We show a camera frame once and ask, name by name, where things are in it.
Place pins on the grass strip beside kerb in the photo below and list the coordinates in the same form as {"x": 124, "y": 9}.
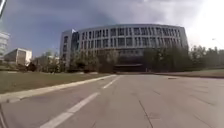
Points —
{"x": 33, "y": 80}

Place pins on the white painted line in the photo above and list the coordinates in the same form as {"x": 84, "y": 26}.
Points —
{"x": 71, "y": 110}

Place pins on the manhole cover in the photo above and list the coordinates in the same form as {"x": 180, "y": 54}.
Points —
{"x": 172, "y": 78}

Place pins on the pale concrete kerb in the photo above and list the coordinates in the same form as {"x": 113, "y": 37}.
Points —
{"x": 33, "y": 91}

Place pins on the tall pale building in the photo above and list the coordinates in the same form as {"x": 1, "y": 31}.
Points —
{"x": 3, "y": 41}

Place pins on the small low building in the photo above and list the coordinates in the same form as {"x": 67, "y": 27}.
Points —
{"x": 18, "y": 55}

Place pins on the large curved grey building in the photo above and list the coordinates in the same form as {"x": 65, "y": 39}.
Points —
{"x": 133, "y": 32}

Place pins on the grey paved road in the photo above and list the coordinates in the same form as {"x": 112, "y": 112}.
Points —
{"x": 143, "y": 100}

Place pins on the wide grass lawn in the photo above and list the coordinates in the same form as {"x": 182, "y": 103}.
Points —
{"x": 200, "y": 73}

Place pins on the row of trees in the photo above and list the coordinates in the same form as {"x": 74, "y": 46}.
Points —
{"x": 166, "y": 60}

